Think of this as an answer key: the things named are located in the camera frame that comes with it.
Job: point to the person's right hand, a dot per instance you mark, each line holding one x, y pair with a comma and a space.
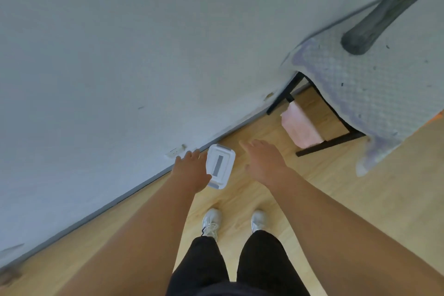
267, 164

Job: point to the person's left hand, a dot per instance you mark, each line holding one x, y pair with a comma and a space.
190, 172

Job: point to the small white storage box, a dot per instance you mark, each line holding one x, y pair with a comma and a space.
225, 157

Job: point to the person's left forearm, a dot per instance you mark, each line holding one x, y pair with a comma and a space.
138, 243

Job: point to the person's right forearm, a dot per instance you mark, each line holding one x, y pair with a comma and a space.
353, 236

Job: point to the person's left white shoe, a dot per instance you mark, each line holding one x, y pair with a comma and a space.
211, 223

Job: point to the person's white shoe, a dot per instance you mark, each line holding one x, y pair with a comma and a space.
258, 221
211, 223

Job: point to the person's right white shoe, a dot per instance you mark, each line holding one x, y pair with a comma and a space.
258, 221

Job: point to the person's left leg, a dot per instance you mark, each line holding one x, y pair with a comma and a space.
197, 268

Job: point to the person's leg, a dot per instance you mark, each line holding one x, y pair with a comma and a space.
197, 268
267, 264

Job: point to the person's right leg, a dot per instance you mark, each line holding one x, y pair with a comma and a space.
267, 264

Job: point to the pink cloth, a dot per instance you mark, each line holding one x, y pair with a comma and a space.
301, 127

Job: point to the white quilted table cloth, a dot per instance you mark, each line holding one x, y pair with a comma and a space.
381, 91

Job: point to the grey glass vase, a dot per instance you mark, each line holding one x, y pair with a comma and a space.
374, 25

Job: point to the white wall socket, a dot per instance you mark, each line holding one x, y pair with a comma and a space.
175, 151

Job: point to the black metal frame table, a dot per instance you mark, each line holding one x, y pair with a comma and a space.
329, 143

